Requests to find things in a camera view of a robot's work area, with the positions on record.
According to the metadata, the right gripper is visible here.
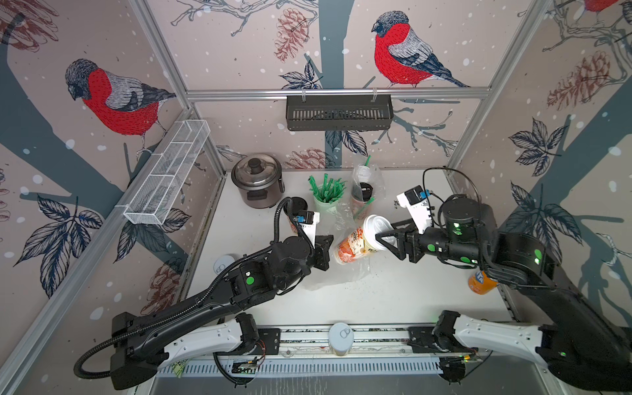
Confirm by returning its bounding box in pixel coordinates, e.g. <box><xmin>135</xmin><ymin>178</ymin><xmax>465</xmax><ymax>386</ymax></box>
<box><xmin>375</xmin><ymin>215</ymin><xmax>485</xmax><ymax>268</ymax></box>

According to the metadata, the yellow cup white lid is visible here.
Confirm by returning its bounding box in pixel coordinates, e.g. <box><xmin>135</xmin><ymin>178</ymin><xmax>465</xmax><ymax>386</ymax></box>
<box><xmin>334</xmin><ymin>215</ymin><xmax>394</xmax><ymax>265</ymax></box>

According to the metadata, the green straw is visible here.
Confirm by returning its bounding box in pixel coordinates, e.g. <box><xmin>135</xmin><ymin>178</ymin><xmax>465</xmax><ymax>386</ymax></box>
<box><xmin>354</xmin><ymin>197</ymin><xmax>375</xmax><ymax>220</ymax></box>

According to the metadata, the clear plastic carrier bag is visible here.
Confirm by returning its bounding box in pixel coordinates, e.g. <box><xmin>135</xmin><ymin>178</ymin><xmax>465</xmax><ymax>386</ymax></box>
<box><xmin>350</xmin><ymin>155</ymin><xmax>385</xmax><ymax>222</ymax></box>

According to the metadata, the red cup black lid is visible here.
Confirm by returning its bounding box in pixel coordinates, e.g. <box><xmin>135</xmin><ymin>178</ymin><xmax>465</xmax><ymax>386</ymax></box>
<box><xmin>283</xmin><ymin>197</ymin><xmax>309</xmax><ymax>235</ymax></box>
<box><xmin>351</xmin><ymin>183</ymin><xmax>374</xmax><ymax>218</ymax></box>

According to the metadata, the red cup black lid front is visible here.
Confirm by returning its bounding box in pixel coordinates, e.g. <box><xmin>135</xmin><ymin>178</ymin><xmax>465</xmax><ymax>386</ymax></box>
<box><xmin>351</xmin><ymin>183</ymin><xmax>374</xmax><ymax>218</ymax></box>

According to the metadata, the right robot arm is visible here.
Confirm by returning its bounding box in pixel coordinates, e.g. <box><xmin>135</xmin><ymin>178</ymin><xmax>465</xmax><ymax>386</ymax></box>
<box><xmin>375</xmin><ymin>192</ymin><xmax>631</xmax><ymax>392</ymax></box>

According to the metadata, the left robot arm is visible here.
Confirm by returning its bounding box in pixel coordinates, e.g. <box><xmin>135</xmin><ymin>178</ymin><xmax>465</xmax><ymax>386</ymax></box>
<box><xmin>73</xmin><ymin>235</ymin><xmax>333</xmax><ymax>390</ymax></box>

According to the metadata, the green straw holder cup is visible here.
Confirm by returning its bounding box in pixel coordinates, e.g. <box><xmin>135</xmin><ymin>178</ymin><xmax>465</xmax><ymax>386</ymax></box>
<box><xmin>308</xmin><ymin>173</ymin><xmax>347</xmax><ymax>214</ymax></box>

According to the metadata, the orange drink can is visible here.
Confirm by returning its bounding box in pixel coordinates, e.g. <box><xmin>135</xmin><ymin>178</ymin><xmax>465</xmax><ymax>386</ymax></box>
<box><xmin>467</xmin><ymin>270</ymin><xmax>499</xmax><ymax>295</ymax></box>

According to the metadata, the silver rice cooker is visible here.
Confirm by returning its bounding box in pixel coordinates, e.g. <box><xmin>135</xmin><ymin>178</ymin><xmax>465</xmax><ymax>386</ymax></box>
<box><xmin>231</xmin><ymin>154</ymin><xmax>285</xmax><ymax>209</ymax></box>

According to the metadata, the white can left side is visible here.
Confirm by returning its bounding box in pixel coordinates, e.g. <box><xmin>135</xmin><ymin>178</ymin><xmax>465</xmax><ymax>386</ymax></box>
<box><xmin>213</xmin><ymin>255</ymin><xmax>236</xmax><ymax>275</ymax></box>

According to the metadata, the green snack packet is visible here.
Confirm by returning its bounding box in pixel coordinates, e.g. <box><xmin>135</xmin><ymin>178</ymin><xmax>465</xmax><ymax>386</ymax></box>
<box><xmin>171</xmin><ymin>360</ymin><xmax>189</xmax><ymax>379</ymax></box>

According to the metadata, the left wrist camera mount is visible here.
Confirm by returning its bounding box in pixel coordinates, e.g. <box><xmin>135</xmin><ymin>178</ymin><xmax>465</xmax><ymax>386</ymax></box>
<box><xmin>294</xmin><ymin>210</ymin><xmax>320</xmax><ymax>246</ymax></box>

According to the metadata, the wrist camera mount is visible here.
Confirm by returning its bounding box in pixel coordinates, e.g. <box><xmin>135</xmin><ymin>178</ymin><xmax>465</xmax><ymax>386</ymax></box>
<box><xmin>294</xmin><ymin>210</ymin><xmax>320</xmax><ymax>246</ymax></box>
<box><xmin>397</xmin><ymin>185</ymin><xmax>434</xmax><ymax>235</ymax></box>

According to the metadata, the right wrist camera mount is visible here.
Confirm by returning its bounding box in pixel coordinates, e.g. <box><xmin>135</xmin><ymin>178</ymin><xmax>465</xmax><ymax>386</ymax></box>
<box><xmin>397</xmin><ymin>185</ymin><xmax>434</xmax><ymax>235</ymax></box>

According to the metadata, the can on front rail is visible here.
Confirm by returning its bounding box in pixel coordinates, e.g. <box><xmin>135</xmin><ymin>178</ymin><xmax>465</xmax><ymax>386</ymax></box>
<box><xmin>329</xmin><ymin>323</ymin><xmax>355</xmax><ymax>356</ymax></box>

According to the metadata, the black hanging wire basket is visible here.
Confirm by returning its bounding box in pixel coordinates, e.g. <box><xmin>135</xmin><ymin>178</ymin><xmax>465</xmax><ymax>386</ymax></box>
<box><xmin>286</xmin><ymin>95</ymin><xmax>394</xmax><ymax>132</ymax></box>

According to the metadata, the white mesh wall shelf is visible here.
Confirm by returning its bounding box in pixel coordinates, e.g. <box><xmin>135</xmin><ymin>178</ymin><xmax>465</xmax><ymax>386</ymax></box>
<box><xmin>123</xmin><ymin>119</ymin><xmax>210</xmax><ymax>225</ymax></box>

